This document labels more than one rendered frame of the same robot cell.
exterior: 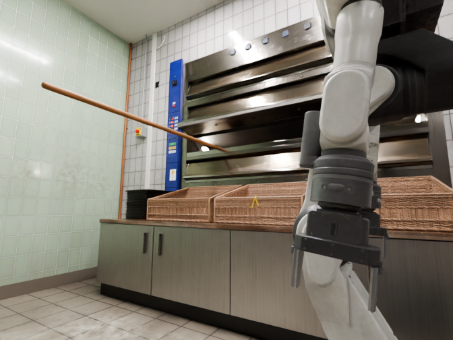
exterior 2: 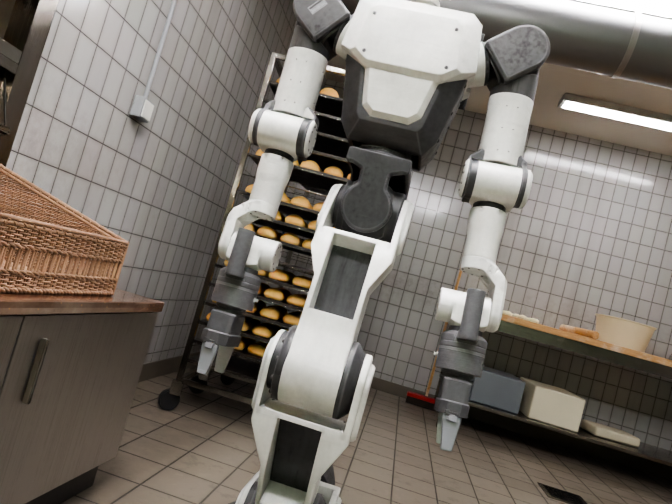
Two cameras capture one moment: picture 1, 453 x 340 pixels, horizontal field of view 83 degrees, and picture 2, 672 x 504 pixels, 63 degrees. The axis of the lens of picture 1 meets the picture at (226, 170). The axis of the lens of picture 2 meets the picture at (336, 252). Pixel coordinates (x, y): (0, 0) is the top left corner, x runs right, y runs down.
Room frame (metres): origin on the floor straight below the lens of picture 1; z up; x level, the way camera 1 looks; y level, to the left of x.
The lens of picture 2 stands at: (1.07, 0.70, 0.77)
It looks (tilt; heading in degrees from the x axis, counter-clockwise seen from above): 3 degrees up; 248
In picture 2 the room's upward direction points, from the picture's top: 16 degrees clockwise
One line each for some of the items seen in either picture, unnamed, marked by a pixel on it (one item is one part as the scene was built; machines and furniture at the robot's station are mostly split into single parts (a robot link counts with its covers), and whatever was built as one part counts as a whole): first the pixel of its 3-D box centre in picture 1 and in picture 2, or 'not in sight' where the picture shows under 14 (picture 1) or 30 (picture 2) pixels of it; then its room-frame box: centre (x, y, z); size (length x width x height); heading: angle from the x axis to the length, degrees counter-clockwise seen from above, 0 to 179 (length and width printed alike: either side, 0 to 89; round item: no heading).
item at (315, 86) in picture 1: (278, 96); not in sight; (1.89, -0.40, 1.54); 1.79 x 0.11 x 0.19; 59
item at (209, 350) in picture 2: not in sight; (205, 358); (0.84, -0.37, 0.57); 0.03 x 0.02 x 0.06; 149
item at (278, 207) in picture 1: (269, 200); not in sight; (1.65, -0.28, 0.72); 0.56 x 0.49 x 0.28; 58
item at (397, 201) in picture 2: (374, 98); (368, 212); (0.59, -0.36, 0.94); 0.14 x 0.13 x 0.12; 149
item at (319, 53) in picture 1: (276, 65); not in sight; (1.89, -0.40, 1.80); 1.79 x 0.11 x 0.19; 59
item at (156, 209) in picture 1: (196, 201); not in sight; (1.96, 0.23, 0.72); 0.56 x 0.49 x 0.28; 60
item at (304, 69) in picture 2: not in sight; (294, 103); (0.79, -0.46, 1.12); 0.13 x 0.12 x 0.22; 150
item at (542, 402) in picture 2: not in sight; (547, 402); (-2.26, -2.52, 0.35); 0.50 x 0.36 x 0.24; 61
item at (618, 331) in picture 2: not in sight; (621, 334); (-2.67, -2.37, 1.01); 0.43 x 0.43 x 0.21
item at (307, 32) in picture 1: (277, 44); not in sight; (1.92, -0.41, 2.00); 1.80 x 0.08 x 0.21; 59
